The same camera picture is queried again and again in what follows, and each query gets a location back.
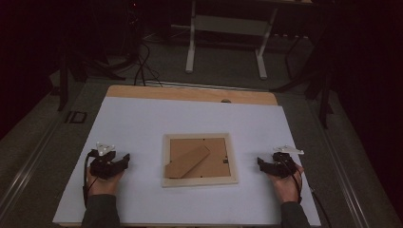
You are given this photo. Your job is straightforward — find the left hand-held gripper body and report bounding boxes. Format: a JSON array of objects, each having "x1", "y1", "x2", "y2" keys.
[{"x1": 88, "y1": 142, "x2": 119, "y2": 181}]

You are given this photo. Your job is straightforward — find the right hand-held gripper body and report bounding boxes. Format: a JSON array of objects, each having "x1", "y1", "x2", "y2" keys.
[{"x1": 268, "y1": 144, "x2": 305, "y2": 179}]

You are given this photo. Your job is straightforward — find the wooden picture frame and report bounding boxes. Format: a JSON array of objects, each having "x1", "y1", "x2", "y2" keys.
[{"x1": 161, "y1": 132, "x2": 240, "y2": 188}]

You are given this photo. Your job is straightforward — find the person's left hand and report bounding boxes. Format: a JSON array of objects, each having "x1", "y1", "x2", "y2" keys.
[{"x1": 86, "y1": 171, "x2": 125, "y2": 197}]

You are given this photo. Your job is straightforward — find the person's right hand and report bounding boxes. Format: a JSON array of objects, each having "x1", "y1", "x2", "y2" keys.
[{"x1": 267, "y1": 164, "x2": 304, "y2": 204}]

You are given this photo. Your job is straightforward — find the black floor socket cover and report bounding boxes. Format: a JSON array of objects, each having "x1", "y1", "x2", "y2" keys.
[{"x1": 64, "y1": 110, "x2": 88, "y2": 124}]

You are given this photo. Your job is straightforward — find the white paper sheet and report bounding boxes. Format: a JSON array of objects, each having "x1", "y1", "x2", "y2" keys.
[{"x1": 51, "y1": 96, "x2": 321, "y2": 226}]

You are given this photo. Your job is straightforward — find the black metal stand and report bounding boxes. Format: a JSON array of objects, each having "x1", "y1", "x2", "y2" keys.
[
  {"x1": 271, "y1": 31, "x2": 336, "y2": 129},
  {"x1": 56, "y1": 51, "x2": 127, "y2": 112}
]

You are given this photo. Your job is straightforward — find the dark equipment rack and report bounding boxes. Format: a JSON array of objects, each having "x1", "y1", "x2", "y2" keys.
[{"x1": 120, "y1": 0, "x2": 144, "y2": 65}]

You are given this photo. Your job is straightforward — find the left hand-held gripper cable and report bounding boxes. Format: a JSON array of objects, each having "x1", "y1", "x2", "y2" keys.
[{"x1": 82, "y1": 149, "x2": 99, "y2": 209}]

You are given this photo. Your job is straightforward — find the metal floor rail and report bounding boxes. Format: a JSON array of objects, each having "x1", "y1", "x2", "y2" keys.
[
  {"x1": 308, "y1": 94, "x2": 372, "y2": 228},
  {"x1": 0, "y1": 117, "x2": 66, "y2": 212},
  {"x1": 144, "y1": 80, "x2": 255, "y2": 92}
]

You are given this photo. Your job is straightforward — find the black floor cables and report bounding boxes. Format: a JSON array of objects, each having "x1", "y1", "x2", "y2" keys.
[{"x1": 132, "y1": 41, "x2": 164, "y2": 88}]

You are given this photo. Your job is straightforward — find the white metal desk frame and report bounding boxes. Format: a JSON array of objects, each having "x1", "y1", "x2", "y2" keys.
[{"x1": 184, "y1": 0, "x2": 280, "y2": 80}]

